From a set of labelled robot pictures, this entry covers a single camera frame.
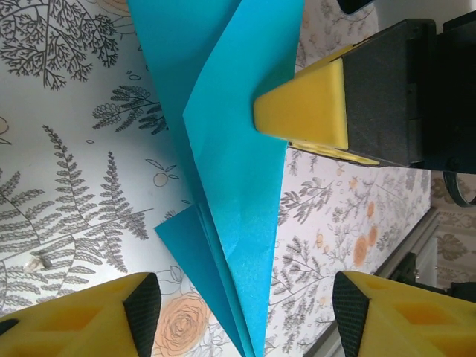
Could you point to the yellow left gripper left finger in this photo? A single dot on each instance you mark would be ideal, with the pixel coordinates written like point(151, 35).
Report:
point(74, 327)

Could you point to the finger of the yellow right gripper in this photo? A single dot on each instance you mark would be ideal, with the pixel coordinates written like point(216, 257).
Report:
point(334, 154)
point(305, 108)

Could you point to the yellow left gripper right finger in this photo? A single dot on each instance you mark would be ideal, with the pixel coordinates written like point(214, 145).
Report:
point(409, 327)

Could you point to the blue paper sheet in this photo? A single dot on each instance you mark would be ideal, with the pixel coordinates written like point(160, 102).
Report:
point(230, 167)

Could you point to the aluminium side rail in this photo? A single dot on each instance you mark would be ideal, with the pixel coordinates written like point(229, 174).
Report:
point(409, 241)

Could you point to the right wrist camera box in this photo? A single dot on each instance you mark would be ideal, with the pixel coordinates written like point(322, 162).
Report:
point(357, 5)

